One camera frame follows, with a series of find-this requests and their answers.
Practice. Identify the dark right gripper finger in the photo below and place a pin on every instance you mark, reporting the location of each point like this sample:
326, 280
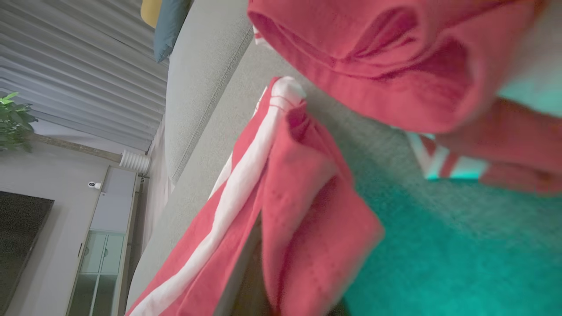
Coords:
252, 281

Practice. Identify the red shorts white stripe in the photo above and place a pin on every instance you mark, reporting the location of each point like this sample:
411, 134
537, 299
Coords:
307, 219

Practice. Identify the red basketball jersey white sleeves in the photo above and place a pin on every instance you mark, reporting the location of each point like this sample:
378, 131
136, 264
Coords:
395, 79

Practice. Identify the low white media cabinet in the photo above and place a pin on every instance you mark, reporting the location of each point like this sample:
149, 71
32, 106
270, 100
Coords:
109, 245

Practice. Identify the white ribbed cylinder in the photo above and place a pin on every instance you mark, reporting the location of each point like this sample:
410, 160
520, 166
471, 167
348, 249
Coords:
134, 161

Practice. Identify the grey sofa seat cushion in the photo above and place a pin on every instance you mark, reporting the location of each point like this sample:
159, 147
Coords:
202, 79

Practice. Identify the black television screen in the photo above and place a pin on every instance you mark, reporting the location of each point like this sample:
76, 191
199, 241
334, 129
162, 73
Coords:
19, 245

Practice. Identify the blue throw pillow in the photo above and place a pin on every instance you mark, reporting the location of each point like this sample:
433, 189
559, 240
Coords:
169, 26

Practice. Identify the grey pleated curtain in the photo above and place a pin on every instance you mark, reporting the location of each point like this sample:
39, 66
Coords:
79, 57

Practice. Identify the green potted plant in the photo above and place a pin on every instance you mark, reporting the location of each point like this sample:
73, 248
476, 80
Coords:
15, 123

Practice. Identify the small yellow sofa backrest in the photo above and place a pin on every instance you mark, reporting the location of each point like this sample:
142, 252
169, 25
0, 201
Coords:
150, 11

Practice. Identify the white security camera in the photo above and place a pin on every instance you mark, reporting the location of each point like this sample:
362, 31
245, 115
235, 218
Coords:
94, 185

